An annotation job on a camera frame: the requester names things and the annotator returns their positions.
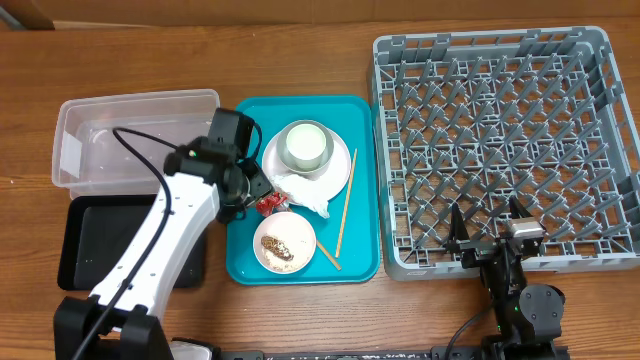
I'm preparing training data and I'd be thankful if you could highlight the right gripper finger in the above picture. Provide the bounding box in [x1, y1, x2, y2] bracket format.
[508, 196, 532, 219]
[448, 202, 470, 242]

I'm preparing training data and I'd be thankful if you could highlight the red snack wrapper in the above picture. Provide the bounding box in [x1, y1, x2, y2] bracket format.
[255, 192, 289, 217]

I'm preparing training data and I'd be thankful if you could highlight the grey-white bowl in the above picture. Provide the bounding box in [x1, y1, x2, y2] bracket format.
[277, 120, 334, 175]

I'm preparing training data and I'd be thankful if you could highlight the white napkin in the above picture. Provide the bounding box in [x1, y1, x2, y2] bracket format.
[270, 174, 330, 219]

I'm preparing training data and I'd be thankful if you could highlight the small pink bowl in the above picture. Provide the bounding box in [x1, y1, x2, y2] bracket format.
[253, 212, 316, 275]

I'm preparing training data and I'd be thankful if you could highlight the food scraps rice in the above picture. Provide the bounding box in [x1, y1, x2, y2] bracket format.
[260, 235, 309, 272]

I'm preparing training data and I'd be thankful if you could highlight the white cup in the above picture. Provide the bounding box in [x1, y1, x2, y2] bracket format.
[285, 123, 327, 171]

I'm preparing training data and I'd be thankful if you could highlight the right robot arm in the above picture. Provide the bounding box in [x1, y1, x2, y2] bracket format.
[444, 197, 570, 359]

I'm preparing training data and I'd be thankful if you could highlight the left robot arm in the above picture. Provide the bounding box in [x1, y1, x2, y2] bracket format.
[54, 137, 272, 360]

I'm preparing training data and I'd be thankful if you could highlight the pink plate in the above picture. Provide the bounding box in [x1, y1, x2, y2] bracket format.
[262, 130, 352, 201]

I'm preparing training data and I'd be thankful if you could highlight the grey plastic dish rack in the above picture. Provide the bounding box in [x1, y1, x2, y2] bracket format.
[371, 26, 639, 281]

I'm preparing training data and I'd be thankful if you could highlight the wooden chopstick diagonal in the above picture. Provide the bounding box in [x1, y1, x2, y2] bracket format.
[288, 209, 342, 271]

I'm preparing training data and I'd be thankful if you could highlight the wooden chopstick right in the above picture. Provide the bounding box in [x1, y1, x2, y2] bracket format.
[335, 148, 358, 258]

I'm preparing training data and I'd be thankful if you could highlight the teal plastic tray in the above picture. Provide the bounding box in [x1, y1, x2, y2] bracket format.
[226, 95, 381, 286]

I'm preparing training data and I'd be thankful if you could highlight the black tray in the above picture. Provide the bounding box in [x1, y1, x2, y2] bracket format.
[56, 193, 207, 292]

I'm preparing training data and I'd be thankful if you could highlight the clear plastic bin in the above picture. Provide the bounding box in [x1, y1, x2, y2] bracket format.
[51, 89, 220, 198]

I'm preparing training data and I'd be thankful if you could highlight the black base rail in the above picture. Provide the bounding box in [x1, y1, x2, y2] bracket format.
[219, 346, 570, 360]

